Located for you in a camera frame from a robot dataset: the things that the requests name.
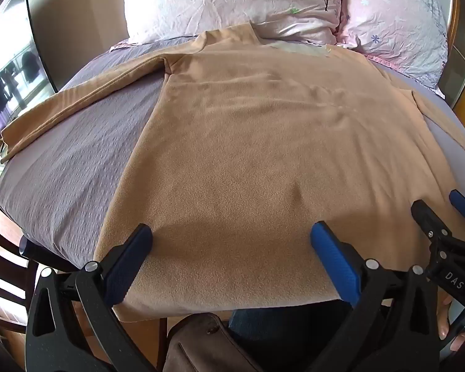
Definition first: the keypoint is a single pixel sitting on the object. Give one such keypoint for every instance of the purple textured bed sheet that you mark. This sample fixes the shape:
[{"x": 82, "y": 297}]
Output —
[{"x": 77, "y": 170}]

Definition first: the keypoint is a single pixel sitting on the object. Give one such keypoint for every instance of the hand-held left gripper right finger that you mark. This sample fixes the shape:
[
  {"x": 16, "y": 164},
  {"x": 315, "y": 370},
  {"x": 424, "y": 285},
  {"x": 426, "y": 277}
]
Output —
[{"x": 333, "y": 259}]

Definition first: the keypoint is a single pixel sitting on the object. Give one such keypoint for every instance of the person's leg in blue jeans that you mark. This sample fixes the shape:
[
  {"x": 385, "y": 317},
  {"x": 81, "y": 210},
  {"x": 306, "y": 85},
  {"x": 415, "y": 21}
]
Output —
[{"x": 283, "y": 321}]

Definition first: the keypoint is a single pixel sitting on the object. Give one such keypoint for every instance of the white floral pillow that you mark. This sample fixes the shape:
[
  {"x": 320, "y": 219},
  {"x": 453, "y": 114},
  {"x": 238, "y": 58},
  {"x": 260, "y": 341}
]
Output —
[{"x": 232, "y": 4}]

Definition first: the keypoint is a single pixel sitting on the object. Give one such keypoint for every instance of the person's right hand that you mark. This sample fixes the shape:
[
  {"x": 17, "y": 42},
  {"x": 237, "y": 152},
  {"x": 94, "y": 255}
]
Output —
[{"x": 445, "y": 317}]

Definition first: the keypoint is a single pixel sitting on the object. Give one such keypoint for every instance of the tan fleece shirt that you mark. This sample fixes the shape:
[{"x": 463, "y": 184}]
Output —
[{"x": 263, "y": 155}]

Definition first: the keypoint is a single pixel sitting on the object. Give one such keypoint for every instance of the wooden bed headboard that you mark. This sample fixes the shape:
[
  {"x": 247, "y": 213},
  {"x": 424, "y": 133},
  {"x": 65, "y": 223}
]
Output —
[{"x": 463, "y": 66}]

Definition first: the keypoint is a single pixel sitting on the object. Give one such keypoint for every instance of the pink floral pillow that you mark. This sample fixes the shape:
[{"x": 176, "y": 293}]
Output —
[{"x": 399, "y": 23}]

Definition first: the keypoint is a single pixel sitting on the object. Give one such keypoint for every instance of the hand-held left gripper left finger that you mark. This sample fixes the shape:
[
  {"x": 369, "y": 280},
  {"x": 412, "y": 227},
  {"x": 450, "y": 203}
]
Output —
[{"x": 133, "y": 254}]

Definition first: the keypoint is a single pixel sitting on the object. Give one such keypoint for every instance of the brown bag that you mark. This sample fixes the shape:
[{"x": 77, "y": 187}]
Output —
[{"x": 209, "y": 347}]

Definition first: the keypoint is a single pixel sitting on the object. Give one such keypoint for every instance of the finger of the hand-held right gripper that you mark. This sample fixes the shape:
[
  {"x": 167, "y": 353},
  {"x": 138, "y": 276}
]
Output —
[
  {"x": 430, "y": 219},
  {"x": 462, "y": 201}
]

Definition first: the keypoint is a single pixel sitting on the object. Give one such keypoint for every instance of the dark wooden chair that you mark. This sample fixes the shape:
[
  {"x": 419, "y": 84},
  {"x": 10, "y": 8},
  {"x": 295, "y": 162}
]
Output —
[{"x": 4, "y": 279}]

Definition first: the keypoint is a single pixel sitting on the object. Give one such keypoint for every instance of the black framed screen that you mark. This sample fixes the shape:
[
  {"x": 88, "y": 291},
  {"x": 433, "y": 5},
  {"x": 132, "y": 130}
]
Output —
[{"x": 11, "y": 66}]

